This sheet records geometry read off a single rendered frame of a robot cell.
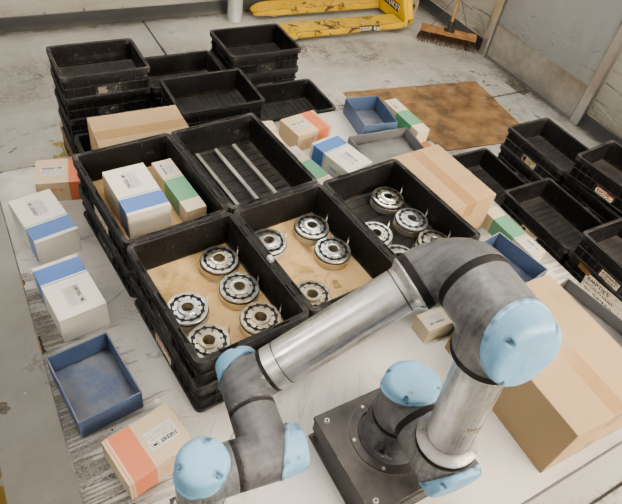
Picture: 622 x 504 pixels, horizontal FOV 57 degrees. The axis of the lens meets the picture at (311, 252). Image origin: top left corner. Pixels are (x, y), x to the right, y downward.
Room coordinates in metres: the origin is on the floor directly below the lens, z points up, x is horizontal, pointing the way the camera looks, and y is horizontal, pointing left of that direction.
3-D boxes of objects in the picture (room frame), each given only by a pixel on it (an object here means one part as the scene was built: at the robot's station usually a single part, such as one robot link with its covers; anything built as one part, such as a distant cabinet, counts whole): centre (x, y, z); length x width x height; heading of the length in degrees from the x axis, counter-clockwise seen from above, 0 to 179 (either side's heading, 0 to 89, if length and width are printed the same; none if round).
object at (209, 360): (0.91, 0.21, 0.92); 0.40 x 0.30 x 0.02; 42
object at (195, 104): (2.28, 0.59, 0.37); 0.40 x 0.30 x 0.45; 127
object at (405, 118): (2.12, -0.27, 0.73); 0.24 x 0.06 x 0.06; 39
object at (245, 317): (0.87, 0.09, 0.86); 0.10 x 0.10 x 0.01
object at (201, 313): (0.85, 0.27, 0.86); 0.10 x 0.10 x 0.01
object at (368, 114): (2.09, -0.13, 0.74); 0.20 x 0.15 x 0.07; 28
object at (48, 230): (1.13, 0.78, 0.75); 0.20 x 0.12 x 0.09; 48
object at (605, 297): (1.63, -1.16, 0.41); 0.31 x 0.02 x 0.16; 37
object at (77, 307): (0.90, 0.60, 0.75); 0.20 x 0.12 x 0.09; 45
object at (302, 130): (1.89, 0.12, 0.74); 0.16 x 0.12 x 0.07; 136
